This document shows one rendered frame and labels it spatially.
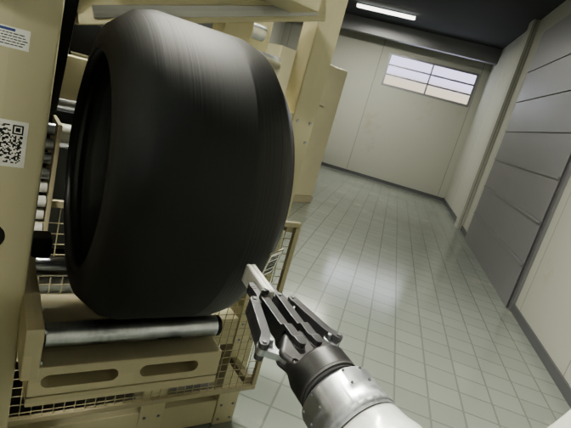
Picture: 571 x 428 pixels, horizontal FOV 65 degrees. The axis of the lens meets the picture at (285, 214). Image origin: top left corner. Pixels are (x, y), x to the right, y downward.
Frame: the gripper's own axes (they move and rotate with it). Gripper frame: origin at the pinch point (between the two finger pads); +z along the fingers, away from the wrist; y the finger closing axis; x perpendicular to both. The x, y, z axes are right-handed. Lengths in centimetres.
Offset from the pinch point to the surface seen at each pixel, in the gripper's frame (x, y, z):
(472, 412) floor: 121, -207, 45
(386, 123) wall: 80, -796, 803
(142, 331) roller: 25.7, 6.6, 21.1
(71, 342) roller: 26.9, 18.9, 20.7
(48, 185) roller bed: 20, 20, 73
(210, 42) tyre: -28.3, 4.3, 30.9
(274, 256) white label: 2.7, -10.5, 12.5
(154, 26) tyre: -27.9, 13.7, 31.7
